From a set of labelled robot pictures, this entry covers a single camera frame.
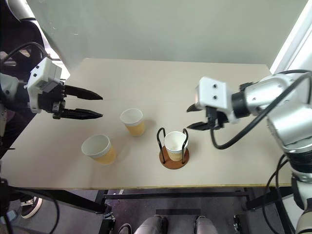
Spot black wire cup holder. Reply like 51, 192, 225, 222
156, 127, 191, 170

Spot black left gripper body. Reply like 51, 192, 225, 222
38, 81, 68, 120

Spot grey rounded shape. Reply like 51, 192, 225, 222
118, 214, 169, 234
194, 215, 220, 234

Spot black slanted stand beam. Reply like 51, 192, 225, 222
0, 179, 108, 215

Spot black right shoulder cable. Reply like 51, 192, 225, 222
264, 154, 293, 234

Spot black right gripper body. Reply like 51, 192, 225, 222
205, 106, 230, 130

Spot black and white sneaker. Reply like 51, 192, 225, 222
20, 196, 43, 219

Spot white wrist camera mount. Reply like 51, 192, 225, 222
195, 77, 241, 124
26, 57, 63, 114

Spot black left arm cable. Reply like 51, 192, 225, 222
0, 42, 51, 64

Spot yellow ribbed paper cup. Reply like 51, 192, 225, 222
163, 131, 189, 162
119, 108, 145, 137
81, 134, 117, 166

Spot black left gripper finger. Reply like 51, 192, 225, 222
63, 84, 104, 101
60, 108, 104, 120

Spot black metal table frame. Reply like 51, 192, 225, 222
95, 187, 295, 234

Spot white and black machine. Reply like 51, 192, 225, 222
0, 0, 38, 23

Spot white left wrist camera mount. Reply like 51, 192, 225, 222
26, 57, 63, 114

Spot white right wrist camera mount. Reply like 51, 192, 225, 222
195, 77, 241, 124

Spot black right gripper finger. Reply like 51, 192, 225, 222
186, 102, 203, 113
186, 120, 210, 131

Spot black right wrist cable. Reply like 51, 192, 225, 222
210, 69, 312, 150

